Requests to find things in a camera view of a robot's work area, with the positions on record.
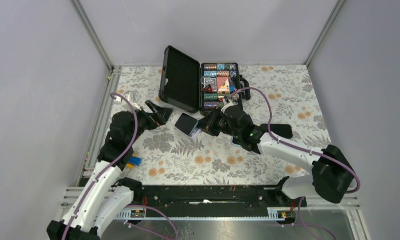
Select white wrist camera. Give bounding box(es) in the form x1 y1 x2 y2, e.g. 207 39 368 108
220 102 235 113
121 91 141 112

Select colourful toy brick stack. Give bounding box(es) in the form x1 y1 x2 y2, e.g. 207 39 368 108
125 154 142 169

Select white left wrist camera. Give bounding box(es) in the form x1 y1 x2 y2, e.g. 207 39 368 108
121 91 141 112

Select red playing card box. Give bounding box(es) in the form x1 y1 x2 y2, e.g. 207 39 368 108
217 76 230 93

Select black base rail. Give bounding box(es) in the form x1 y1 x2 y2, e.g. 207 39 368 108
131 185 307 218

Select phone in white case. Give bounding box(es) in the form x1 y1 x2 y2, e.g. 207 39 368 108
260 123 293 139

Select phone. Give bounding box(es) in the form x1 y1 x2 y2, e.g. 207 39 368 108
231 137 241 147
174 113 199 138
260 123 293 139

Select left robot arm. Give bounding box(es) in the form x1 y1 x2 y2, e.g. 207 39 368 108
46 100 173 240

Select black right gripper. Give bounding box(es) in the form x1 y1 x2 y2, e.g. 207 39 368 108
193 106 241 139

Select floral table mat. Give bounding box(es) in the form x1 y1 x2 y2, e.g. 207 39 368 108
121 65 331 185

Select phone in light blue case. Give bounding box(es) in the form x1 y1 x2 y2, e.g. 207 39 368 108
231 137 241 147

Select black poker chip case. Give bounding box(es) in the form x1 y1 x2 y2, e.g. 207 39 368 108
159 45 251 114

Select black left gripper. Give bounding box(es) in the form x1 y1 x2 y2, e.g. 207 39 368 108
127 100 174 145

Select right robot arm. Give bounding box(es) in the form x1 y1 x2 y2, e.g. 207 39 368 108
198 105 357 206

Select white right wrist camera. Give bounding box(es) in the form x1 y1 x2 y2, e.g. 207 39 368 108
220 102 235 113

